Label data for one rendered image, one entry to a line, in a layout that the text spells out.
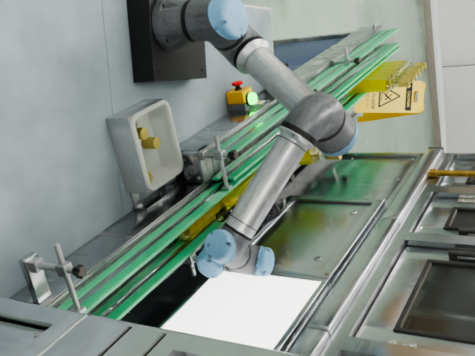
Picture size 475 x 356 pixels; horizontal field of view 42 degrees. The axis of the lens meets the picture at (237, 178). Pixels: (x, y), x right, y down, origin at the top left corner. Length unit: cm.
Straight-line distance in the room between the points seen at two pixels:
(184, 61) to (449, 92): 619
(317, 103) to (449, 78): 639
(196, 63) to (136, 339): 119
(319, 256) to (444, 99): 629
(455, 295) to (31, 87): 113
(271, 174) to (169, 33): 55
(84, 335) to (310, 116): 75
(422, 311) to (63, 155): 95
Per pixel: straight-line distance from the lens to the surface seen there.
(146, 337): 91
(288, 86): 166
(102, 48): 173
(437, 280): 166
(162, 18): 176
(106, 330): 95
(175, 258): 166
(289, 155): 144
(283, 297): 157
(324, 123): 146
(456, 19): 765
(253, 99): 217
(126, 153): 172
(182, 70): 188
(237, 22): 172
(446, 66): 780
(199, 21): 171
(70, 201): 163
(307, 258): 172
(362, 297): 157
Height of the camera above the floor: 193
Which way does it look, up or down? 31 degrees down
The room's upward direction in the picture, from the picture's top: 92 degrees clockwise
